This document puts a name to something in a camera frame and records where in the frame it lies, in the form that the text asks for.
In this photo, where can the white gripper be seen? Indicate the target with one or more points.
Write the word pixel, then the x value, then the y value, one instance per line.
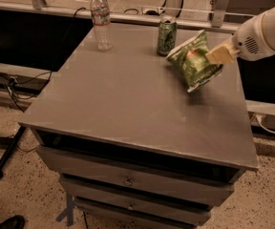
pixel 247 42

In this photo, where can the green jalapeno chip bag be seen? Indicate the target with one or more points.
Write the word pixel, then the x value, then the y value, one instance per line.
pixel 190 60

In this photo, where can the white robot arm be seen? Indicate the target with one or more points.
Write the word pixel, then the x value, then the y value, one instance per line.
pixel 268 28

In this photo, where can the green soda can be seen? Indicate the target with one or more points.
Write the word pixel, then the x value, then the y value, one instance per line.
pixel 167 34

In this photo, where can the clear plastic water bottle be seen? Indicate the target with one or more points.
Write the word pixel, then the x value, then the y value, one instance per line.
pixel 100 13

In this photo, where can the grey drawer cabinet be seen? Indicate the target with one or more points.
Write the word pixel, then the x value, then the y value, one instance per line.
pixel 129 105

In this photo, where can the middle grey drawer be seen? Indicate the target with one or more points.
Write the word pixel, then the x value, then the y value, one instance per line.
pixel 156 205

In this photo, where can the grey drawer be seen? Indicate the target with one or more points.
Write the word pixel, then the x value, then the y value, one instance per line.
pixel 156 205
pixel 134 218
pixel 136 177

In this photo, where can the top grey drawer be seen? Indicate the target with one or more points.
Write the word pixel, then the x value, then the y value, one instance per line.
pixel 136 177

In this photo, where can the bottom grey drawer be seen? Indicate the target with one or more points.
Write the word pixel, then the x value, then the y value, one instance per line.
pixel 134 218

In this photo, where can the blue tape cross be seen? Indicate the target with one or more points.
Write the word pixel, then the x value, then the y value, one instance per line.
pixel 68 212

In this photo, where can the black tripod leg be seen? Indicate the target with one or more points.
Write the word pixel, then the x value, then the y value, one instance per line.
pixel 10 148

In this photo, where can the black shoe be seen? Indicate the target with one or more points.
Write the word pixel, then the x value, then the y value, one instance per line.
pixel 15 222

